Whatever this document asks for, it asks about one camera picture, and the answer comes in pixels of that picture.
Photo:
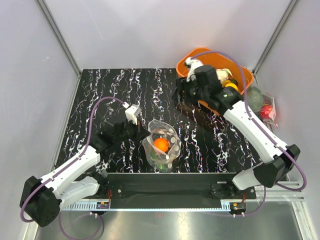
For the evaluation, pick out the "white fake cauliflower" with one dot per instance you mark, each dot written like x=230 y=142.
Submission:
x=223 y=74

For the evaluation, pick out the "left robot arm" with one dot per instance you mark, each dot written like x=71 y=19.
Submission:
x=44 y=198

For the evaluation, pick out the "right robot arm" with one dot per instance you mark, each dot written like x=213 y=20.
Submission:
x=278 y=158

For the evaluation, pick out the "green fake melon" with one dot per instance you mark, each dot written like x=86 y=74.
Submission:
x=255 y=99

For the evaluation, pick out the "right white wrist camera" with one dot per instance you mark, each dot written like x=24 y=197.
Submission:
x=192 y=64

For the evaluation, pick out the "green fake cucumber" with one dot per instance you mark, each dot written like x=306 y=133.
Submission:
x=158 y=161

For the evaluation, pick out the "fake orange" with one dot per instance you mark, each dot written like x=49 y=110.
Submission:
x=161 y=145

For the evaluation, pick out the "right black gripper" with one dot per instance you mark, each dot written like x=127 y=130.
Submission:
x=182 y=85

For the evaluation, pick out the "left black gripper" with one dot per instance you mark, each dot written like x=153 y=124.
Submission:
x=141 y=132

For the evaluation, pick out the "clear polka dot zip bag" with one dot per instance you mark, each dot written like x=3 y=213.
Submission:
x=164 y=130

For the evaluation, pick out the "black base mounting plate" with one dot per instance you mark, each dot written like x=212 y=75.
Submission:
x=178 y=188

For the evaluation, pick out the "dark green fake avocado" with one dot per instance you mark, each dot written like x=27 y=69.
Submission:
x=234 y=82

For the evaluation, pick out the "yellow fake bananas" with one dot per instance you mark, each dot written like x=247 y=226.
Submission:
x=225 y=82

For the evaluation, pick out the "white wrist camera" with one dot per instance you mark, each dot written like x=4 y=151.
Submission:
x=192 y=64
x=132 y=112

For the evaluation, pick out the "yellow fake lemon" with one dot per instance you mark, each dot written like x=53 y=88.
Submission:
x=231 y=89

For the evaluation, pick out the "slotted cable duct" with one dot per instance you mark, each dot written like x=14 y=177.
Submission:
x=104 y=205

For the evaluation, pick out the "orange plastic basket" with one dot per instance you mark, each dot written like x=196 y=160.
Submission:
x=225 y=65

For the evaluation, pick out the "red fake apple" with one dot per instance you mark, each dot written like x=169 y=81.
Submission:
x=265 y=111

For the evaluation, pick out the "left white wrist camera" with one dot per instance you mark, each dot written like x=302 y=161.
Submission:
x=132 y=112

